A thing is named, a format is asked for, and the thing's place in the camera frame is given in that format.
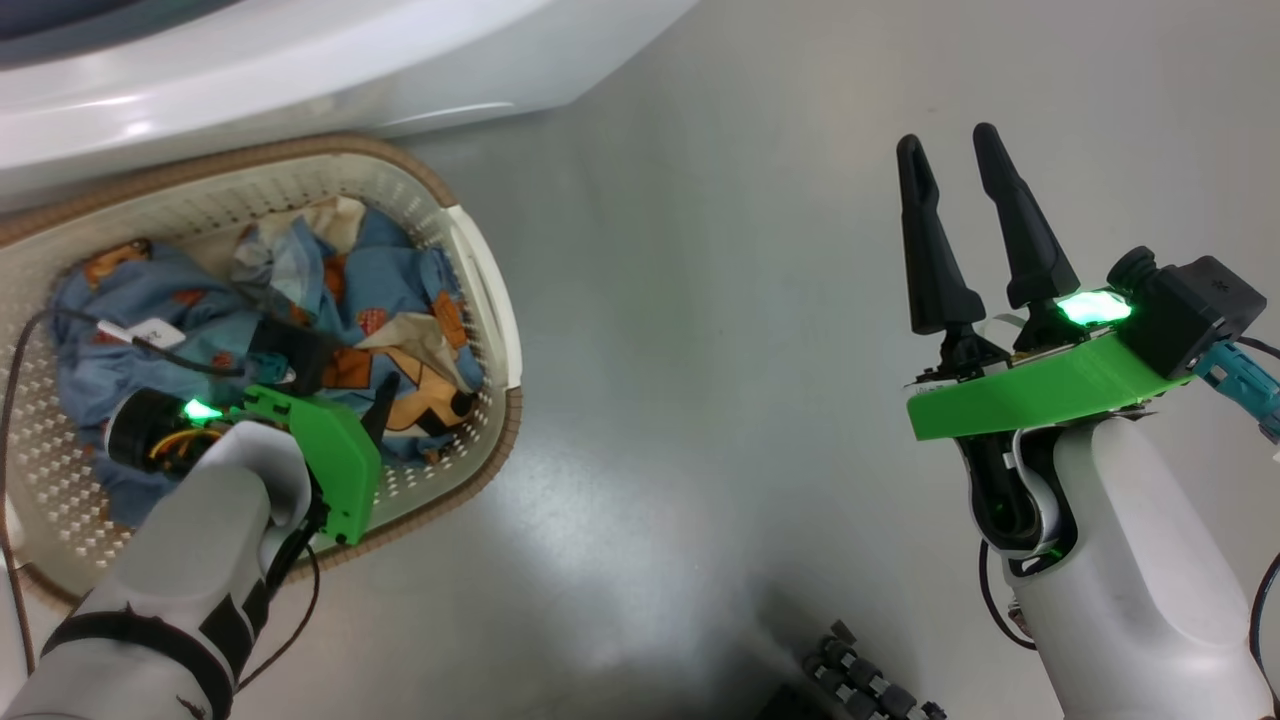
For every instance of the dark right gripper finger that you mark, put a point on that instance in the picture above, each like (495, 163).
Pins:
(930, 250)
(1025, 240)

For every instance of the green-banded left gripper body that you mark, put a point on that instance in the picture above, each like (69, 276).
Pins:
(335, 460)

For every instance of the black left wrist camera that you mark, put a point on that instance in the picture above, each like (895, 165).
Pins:
(305, 350)

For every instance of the teal camera connector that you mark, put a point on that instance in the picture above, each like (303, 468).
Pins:
(278, 368)
(1240, 385)

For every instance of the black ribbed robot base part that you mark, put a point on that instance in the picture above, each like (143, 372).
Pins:
(860, 685)

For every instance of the teal left camera connector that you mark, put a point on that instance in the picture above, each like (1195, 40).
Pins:
(278, 368)

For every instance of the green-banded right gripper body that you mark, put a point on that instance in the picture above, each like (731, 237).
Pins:
(1040, 395)

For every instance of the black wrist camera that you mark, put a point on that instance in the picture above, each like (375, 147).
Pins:
(305, 350)
(1190, 310)

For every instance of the white front-load washing machine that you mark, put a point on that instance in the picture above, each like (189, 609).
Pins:
(350, 70)

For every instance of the grey rubber door gasket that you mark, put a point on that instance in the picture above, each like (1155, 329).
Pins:
(80, 20)

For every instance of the teal right camera connector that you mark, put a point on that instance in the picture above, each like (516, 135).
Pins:
(1240, 385)

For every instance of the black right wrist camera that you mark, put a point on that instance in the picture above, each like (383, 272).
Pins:
(1190, 310)

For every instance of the cream perforated laundry basket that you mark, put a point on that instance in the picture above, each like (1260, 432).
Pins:
(470, 300)

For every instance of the blue bear-print garment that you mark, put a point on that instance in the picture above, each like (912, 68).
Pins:
(400, 290)

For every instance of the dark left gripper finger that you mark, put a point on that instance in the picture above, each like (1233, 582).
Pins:
(383, 415)

